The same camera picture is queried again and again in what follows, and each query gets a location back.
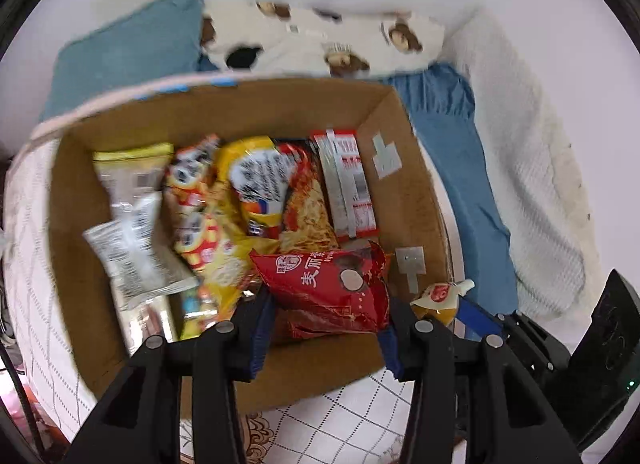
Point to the yellow chip bag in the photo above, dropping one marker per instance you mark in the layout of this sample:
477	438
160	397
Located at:
255	184

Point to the small colourful snack packet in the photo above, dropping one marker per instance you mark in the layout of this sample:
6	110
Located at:
197	314

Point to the bear print pillow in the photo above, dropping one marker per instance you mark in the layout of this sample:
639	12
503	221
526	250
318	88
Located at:
310	44

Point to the small yellow snack pouch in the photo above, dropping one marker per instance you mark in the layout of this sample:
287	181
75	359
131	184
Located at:
440	299

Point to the orange cartoon snack packet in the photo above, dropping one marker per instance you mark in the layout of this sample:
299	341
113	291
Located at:
195	204

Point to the brown cardboard box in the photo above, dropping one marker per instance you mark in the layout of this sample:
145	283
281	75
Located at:
400	214

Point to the yellow snack packet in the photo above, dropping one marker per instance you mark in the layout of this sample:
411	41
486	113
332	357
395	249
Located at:
227	279

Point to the red and white snack packet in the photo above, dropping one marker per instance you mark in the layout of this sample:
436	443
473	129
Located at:
345	179

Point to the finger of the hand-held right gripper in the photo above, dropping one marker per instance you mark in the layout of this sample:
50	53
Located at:
480	321

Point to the orange noodle packet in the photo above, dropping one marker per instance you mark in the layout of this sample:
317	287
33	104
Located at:
307	209

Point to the white knitted blanket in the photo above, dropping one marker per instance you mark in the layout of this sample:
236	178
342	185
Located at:
535	154

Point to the blue bedsheet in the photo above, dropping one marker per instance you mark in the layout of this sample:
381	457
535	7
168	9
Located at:
465	154

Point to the white packet with yellow top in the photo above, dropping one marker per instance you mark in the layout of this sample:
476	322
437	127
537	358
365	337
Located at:
130	174

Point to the dark red snack bag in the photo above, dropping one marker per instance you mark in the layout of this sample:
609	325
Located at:
325	289

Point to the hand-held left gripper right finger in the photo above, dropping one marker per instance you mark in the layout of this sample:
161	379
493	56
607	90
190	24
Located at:
392	351

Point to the teal pillow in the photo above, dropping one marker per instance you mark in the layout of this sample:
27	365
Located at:
130	49

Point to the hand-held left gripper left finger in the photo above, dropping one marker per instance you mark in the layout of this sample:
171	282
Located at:
261	334

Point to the silver white snack packet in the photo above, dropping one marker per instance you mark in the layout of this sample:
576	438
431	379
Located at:
130	254

